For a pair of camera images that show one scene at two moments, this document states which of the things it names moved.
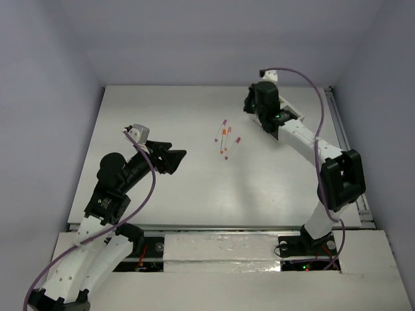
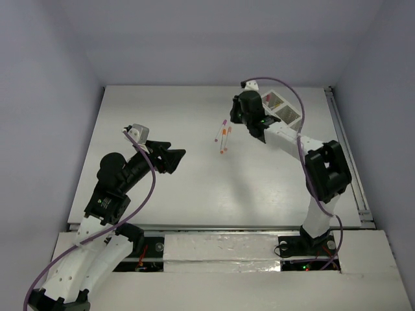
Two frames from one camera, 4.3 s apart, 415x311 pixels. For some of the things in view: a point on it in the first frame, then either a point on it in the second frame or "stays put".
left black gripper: (159, 157) stays put
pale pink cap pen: (229, 131) stays put
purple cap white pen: (224, 122) stays put
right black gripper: (249, 107) → (238, 103)
